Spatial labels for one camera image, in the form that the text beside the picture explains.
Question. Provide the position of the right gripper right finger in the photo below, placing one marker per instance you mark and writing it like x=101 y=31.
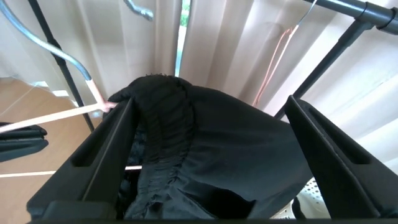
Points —
x=335 y=168

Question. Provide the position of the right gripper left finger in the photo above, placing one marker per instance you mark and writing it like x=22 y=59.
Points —
x=93 y=174

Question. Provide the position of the beige curtain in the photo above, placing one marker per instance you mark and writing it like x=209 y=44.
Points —
x=224 y=46

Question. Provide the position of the black shorts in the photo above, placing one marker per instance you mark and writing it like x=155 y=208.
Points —
x=233 y=140

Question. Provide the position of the white laundry basket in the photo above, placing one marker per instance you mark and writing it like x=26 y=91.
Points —
x=314 y=199

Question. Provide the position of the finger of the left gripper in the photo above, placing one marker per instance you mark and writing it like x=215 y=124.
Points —
x=21 y=130
x=21 y=149

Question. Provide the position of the black clothes rack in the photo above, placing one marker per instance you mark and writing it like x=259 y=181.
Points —
x=357 y=9

